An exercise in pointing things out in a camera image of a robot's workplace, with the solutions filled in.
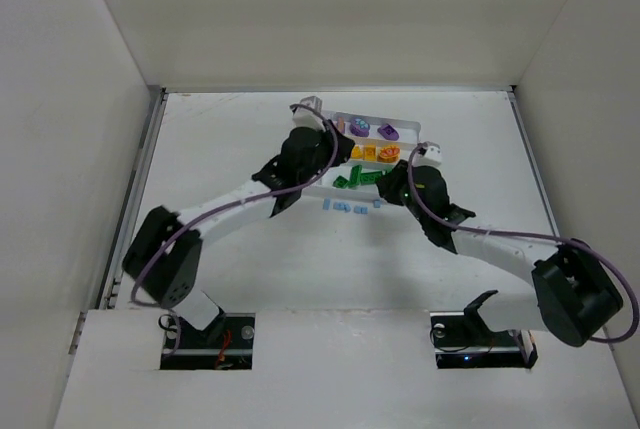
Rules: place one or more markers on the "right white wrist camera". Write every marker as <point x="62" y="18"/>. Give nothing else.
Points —
<point x="428" y="154"/>

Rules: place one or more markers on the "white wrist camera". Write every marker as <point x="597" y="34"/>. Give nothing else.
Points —
<point x="428" y="154"/>
<point x="306" y="113"/>

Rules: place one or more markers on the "white divided sorting tray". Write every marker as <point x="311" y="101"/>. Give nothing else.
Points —
<point x="409" y="132"/>

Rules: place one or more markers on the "small yellow square lego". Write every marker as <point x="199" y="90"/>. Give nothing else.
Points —
<point x="370" y="153"/>

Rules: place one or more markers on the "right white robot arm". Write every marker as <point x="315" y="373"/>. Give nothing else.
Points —
<point x="571" y="295"/>

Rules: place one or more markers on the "purple rounded lego brick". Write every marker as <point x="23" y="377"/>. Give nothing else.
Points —
<point x="388" y="132"/>

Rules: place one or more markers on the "small yellow lego piece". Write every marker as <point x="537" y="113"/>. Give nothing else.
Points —
<point x="357" y="153"/>

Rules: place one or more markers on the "small green lego brick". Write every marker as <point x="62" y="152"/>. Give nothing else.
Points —
<point x="340" y="182"/>

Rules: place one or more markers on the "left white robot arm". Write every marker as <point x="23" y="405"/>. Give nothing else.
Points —
<point x="163" y="258"/>

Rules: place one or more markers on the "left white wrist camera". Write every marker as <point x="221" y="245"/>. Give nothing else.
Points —
<point x="306" y="113"/>

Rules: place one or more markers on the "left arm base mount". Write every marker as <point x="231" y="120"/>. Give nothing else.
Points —
<point x="226" y="345"/>

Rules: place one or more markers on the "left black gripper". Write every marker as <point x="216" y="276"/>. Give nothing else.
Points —
<point x="335" y="147"/>

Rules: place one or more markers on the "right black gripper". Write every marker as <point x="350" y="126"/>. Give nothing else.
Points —
<point x="391" y="183"/>

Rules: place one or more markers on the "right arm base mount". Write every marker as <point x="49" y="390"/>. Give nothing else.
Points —
<point x="462" y="340"/>

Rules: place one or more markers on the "yellow orange patterned lego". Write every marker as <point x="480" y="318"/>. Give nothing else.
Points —
<point x="388" y="154"/>

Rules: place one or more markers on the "purple round lego piece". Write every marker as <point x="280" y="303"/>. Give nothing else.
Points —
<point x="359" y="127"/>

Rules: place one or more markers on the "green lego plate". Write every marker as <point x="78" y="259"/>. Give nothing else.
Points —
<point x="354" y="177"/>

